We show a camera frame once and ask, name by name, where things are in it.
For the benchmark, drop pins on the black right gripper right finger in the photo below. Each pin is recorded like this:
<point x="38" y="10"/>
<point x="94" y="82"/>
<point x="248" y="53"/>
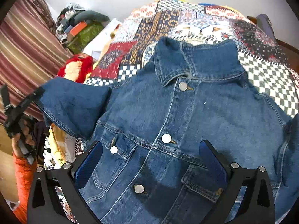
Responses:
<point x="257" y="205"/>

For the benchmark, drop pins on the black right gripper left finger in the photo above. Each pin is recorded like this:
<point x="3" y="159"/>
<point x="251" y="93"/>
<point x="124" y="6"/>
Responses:
<point x="44" y="205"/>

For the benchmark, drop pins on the blue denim jacket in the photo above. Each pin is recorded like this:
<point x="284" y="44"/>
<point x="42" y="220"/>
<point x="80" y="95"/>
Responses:
<point x="150" y="127"/>

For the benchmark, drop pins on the orange sleeved left forearm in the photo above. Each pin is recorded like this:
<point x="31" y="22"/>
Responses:
<point x="24" y="177"/>

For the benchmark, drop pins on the pile of clothes and boxes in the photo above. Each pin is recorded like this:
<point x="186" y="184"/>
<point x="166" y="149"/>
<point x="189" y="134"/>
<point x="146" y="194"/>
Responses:
<point x="76" y="27"/>

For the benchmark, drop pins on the striped maroon curtain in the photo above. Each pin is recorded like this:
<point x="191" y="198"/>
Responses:
<point x="30" y="52"/>

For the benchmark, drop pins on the red yellow plush toy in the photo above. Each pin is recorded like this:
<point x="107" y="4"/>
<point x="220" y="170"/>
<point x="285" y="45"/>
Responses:
<point x="76" y="68"/>

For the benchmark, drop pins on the patchwork patterned bedspread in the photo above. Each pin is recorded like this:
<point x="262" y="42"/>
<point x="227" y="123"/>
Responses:
<point x="262" y="59"/>

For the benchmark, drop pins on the wooden bed headboard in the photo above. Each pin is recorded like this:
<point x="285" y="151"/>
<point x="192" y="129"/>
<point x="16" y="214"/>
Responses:
<point x="290" y="51"/>

